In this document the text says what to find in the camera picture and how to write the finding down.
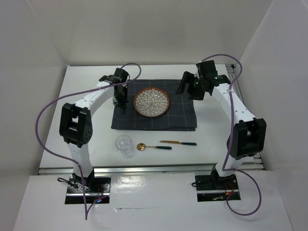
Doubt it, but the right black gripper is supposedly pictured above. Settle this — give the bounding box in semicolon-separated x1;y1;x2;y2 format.
175;71;205;101

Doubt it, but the floral patterned plate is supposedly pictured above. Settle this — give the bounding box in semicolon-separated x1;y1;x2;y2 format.
133;87;170;117

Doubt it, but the dark grey checked cloth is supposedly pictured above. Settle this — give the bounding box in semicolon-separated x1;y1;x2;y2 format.
111;79;197;131

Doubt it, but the clear drinking glass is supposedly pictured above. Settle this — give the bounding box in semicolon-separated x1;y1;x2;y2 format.
115;135;133;158

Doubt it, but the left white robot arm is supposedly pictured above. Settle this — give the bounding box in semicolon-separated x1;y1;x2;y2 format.
59;68;129;192

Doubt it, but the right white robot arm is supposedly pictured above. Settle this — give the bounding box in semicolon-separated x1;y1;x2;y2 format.
176;60;267;189

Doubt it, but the aluminium rail frame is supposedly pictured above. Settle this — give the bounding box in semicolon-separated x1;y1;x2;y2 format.
37;64;265;175

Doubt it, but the gold spoon green handle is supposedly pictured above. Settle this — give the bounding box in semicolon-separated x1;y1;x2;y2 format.
136;143;172;151

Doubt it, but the gold knife green handle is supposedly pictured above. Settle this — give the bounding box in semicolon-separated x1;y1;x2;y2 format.
159;141;197;146

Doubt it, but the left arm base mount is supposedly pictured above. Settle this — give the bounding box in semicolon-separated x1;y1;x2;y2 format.
57;176;111;205

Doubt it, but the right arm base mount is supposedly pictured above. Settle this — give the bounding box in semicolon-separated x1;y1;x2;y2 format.
191;172;241;202

